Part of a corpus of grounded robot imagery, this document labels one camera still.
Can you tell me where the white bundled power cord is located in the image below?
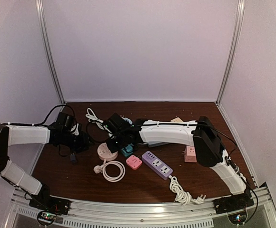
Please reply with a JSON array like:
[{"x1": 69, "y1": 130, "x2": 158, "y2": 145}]
[{"x1": 169, "y1": 175, "x2": 207, "y2": 206}]

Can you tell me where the right aluminium corner post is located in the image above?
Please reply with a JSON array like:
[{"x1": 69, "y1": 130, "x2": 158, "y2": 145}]
[{"x1": 216, "y1": 0, "x2": 245, "y2": 106}]

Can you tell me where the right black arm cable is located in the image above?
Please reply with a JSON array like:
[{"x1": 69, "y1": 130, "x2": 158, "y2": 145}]
[{"x1": 85, "y1": 120, "x2": 259, "y2": 198}]

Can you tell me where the blue-grey power strip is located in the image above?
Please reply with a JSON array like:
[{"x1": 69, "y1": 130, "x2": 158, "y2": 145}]
[{"x1": 148, "y1": 142, "x2": 169, "y2": 148}]

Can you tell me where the white cord of teal strip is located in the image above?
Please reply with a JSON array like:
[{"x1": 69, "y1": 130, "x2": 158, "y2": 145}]
[{"x1": 85, "y1": 108, "x2": 112, "y2": 137}]

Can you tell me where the pink square plug adapter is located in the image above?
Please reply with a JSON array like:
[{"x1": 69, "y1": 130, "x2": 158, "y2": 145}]
[{"x1": 126, "y1": 155, "x2": 142, "y2": 170}]

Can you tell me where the aluminium corner post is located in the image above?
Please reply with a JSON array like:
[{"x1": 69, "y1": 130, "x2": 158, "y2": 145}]
[
  {"x1": 35, "y1": 0, "x2": 65, "y2": 104},
  {"x1": 216, "y1": 0, "x2": 245, "y2": 106}
]

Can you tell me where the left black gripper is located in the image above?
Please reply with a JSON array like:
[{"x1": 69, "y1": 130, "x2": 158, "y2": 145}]
[{"x1": 61, "y1": 131, "x2": 95, "y2": 154}]

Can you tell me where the beige cube socket adapter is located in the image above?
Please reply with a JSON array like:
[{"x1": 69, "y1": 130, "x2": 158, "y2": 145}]
[{"x1": 171, "y1": 117, "x2": 183, "y2": 123}]

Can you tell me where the teal power strip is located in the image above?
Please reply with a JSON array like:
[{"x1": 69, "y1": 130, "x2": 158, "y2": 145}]
[{"x1": 120, "y1": 144, "x2": 134, "y2": 158}]

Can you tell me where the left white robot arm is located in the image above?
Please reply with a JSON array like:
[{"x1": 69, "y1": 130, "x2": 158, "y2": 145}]
[{"x1": 0, "y1": 123, "x2": 89, "y2": 211}]

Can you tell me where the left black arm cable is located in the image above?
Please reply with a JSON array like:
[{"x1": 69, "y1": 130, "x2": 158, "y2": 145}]
[{"x1": 0, "y1": 105, "x2": 96, "y2": 157}]

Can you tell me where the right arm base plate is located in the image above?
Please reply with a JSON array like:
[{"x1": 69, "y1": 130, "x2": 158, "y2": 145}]
[{"x1": 213, "y1": 192, "x2": 254, "y2": 214}]

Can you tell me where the white coiled cord left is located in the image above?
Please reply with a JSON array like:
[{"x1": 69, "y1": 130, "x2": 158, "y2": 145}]
[{"x1": 93, "y1": 160, "x2": 126, "y2": 183}]

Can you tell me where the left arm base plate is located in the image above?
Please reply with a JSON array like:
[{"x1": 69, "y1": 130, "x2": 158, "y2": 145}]
[{"x1": 29, "y1": 195, "x2": 70, "y2": 215}]

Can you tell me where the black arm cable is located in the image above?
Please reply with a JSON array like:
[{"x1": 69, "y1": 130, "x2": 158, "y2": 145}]
[
  {"x1": 85, "y1": 120, "x2": 259, "y2": 198},
  {"x1": 0, "y1": 105, "x2": 96, "y2": 157}
]

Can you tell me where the aluminium front rail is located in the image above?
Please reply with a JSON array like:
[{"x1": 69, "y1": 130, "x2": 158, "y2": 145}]
[{"x1": 3, "y1": 187, "x2": 276, "y2": 228}]

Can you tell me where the purple power strip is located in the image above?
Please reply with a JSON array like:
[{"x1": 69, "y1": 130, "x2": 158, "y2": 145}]
[{"x1": 141, "y1": 151, "x2": 173, "y2": 180}]

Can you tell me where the pink cube socket adapter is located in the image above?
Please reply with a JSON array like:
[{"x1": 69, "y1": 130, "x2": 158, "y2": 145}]
[{"x1": 184, "y1": 145, "x2": 197, "y2": 163}]

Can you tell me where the left aluminium corner post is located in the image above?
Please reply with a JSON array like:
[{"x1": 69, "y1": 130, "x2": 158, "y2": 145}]
[{"x1": 35, "y1": 0, "x2": 65, "y2": 104}]

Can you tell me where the small dark plug charger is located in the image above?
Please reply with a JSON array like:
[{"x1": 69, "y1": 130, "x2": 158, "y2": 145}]
[{"x1": 69, "y1": 153, "x2": 78, "y2": 164}]

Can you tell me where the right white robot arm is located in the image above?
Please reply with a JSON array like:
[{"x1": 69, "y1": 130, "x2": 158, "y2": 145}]
[{"x1": 104, "y1": 114, "x2": 248, "y2": 210}]

